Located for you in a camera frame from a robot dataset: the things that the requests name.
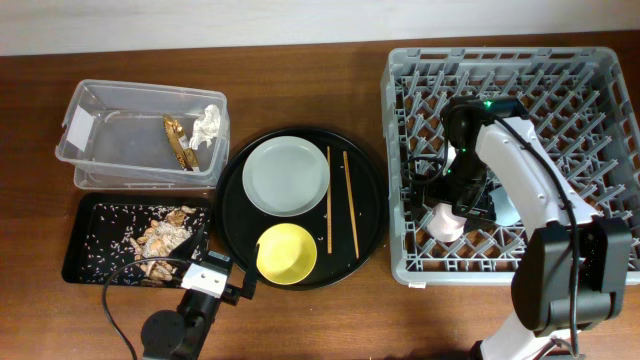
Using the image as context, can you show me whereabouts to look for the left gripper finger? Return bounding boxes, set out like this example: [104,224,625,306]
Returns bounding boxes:
[169,227,205,260]
[240,245,260,300]

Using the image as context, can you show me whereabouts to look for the pink cup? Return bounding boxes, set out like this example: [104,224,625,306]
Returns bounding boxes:
[427,203,466,243]

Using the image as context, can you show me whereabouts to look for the yellow bowl with food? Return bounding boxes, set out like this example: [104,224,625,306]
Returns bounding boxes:
[256,223,318,286]

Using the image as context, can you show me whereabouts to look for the light blue cup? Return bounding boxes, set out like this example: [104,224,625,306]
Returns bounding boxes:
[489,187,520,226]

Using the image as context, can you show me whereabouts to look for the wooden chopstick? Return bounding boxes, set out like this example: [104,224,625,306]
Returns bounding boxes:
[326,146,333,255]
[342,151,360,260]

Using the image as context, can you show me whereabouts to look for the grey plate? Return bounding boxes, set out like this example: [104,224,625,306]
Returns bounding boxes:
[241,136,330,217]

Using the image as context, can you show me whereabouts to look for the white napkin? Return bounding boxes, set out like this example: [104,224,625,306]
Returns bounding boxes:
[189,104,221,150]

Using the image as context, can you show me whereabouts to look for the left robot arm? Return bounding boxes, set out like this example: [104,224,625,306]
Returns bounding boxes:
[141,231,258,359]

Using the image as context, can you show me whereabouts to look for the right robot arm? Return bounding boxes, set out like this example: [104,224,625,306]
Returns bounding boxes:
[422,97,632,360]

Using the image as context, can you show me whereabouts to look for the grey dishwasher rack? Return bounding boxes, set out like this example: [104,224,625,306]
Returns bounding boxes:
[380,47,639,288]

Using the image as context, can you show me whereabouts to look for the black rectangular tray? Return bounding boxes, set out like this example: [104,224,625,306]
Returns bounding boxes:
[61,193,212,285]

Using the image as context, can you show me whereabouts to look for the rice and shell scraps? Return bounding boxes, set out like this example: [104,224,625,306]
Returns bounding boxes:
[113,209,192,287]

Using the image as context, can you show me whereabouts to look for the black round tray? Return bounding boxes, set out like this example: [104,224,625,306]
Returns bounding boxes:
[215,127,388,290]

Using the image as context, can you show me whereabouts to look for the clear plastic bin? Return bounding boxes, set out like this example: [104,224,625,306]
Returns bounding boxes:
[55,79,230,190]

